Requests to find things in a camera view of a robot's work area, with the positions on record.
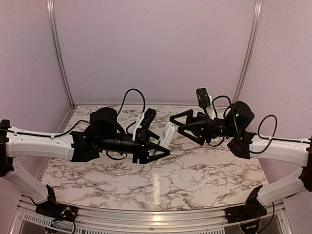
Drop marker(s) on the white air conditioner remote control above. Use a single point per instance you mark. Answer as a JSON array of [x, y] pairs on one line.
[[167, 135]]

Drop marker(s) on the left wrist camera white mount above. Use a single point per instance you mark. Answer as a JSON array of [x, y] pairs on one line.
[[144, 120]]

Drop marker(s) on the right aluminium frame post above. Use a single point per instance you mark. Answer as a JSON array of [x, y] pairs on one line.
[[250, 48]]

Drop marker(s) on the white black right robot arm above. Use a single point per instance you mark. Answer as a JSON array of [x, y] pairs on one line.
[[247, 145]]

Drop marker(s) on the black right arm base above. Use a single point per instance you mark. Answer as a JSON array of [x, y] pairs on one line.
[[250, 210]]

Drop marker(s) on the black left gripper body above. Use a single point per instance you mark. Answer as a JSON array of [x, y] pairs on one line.
[[139, 148]]

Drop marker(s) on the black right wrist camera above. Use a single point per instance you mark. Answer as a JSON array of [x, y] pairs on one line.
[[202, 97]]

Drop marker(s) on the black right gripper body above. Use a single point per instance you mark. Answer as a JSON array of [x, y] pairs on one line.
[[211, 131]]

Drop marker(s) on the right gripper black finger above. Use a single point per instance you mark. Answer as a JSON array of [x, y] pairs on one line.
[[195, 131], [182, 118]]

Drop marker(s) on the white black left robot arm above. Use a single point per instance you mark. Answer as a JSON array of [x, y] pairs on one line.
[[103, 133]]

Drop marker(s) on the aluminium frame post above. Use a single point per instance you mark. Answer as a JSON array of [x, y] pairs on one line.
[[57, 48], [250, 48]]

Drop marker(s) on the left aluminium frame post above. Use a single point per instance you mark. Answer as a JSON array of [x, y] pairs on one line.
[[57, 48]]

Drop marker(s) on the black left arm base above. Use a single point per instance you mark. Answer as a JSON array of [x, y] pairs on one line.
[[53, 209]]

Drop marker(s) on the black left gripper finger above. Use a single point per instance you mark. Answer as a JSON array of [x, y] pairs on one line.
[[153, 135], [155, 152]]

